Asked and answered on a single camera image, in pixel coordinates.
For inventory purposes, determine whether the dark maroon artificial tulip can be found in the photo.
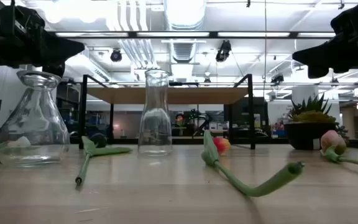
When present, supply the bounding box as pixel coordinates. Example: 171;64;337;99
75;133;134;185

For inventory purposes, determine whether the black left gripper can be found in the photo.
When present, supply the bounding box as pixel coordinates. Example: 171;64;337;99
0;0;86;78

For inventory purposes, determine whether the thin hanging cable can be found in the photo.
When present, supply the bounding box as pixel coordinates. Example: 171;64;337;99
263;0;268;99

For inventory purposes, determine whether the black frame base rail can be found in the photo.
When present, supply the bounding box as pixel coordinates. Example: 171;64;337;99
68;138;358;150

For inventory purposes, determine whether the orange red artificial tulip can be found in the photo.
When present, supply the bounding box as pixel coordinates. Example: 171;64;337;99
200;129;305;198

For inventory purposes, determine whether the wide clear glass flask vase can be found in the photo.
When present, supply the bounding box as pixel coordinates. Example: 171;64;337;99
0;70;71;168

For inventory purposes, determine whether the pink artificial tulip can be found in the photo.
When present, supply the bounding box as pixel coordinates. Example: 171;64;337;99
319;129;358;171

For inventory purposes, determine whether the black ceiling spotlight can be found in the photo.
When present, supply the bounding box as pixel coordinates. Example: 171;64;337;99
109;48;123;63
270;73;285;86
215;39;232;63

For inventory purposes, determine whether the slim clear glass bottle vase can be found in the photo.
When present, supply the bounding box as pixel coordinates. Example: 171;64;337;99
137;69;173;157

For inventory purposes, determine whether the succulent plant in black pot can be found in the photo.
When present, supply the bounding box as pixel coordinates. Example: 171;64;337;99
283;93;349;151

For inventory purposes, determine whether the black frame bar with lights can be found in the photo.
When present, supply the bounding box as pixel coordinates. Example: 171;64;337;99
47;30;337;39

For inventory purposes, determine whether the wooden shelf black metal frame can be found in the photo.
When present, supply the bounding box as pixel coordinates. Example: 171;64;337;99
78;73;257;151

